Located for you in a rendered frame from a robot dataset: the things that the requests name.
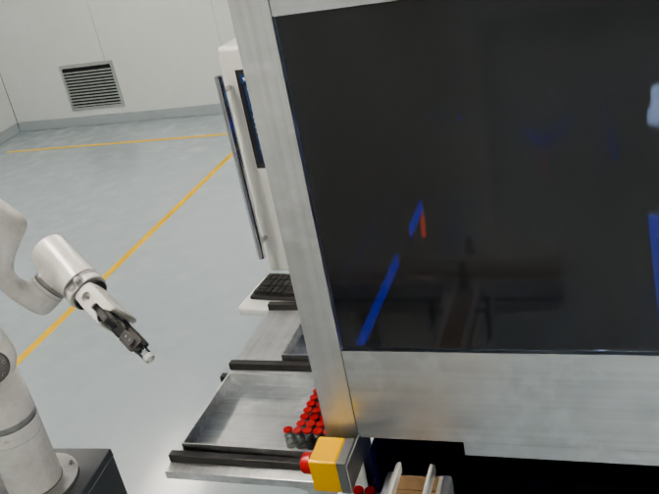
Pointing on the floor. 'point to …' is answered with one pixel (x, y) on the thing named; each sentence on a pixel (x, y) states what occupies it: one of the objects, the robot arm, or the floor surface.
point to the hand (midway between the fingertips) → (133, 341)
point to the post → (296, 216)
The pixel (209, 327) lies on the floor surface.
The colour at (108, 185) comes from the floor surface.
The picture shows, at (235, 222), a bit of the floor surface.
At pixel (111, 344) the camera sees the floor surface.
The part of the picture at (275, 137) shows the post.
